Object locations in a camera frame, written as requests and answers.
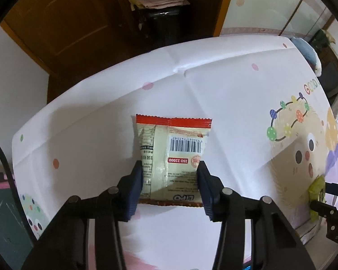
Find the green chalkboard with pink frame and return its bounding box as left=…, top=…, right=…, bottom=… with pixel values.
left=0, top=184, right=35, bottom=259

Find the white plastic container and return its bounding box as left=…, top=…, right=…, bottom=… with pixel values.
left=294, top=219, right=331, bottom=245

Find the black bin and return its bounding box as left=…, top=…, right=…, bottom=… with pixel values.
left=138, top=7, right=186, bottom=48

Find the cartoon printed table cloth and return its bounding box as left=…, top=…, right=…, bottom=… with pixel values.
left=11, top=35, right=338, bottom=270

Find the brown wooden cabinet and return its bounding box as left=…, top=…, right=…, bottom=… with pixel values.
left=0, top=0, right=237, bottom=104

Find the black cable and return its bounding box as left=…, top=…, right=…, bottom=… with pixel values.
left=0, top=133, right=36, bottom=242

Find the yellow-green snack packet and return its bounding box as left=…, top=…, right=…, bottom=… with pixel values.
left=307, top=175, right=326, bottom=223

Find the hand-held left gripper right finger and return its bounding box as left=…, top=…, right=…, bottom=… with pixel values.
left=196, top=160, right=317, bottom=270

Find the light blue plush pillow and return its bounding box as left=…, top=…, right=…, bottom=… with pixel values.
left=290, top=37, right=322, bottom=76

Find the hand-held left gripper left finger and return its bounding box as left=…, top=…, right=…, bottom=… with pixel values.
left=21, top=160, right=143, bottom=270

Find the cream red-edged snack packet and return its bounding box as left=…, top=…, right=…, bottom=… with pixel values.
left=136, top=114, right=213, bottom=208

